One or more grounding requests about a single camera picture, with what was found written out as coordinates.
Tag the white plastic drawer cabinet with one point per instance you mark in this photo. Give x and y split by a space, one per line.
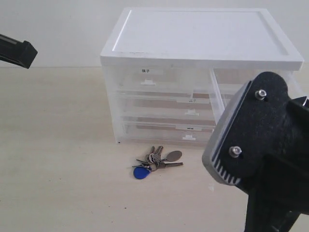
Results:
204 39

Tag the key bunch with blue tag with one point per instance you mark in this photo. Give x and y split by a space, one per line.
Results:
153 161

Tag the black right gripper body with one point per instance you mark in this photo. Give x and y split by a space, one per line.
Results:
267 147

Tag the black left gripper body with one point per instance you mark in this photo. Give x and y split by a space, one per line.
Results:
15 52

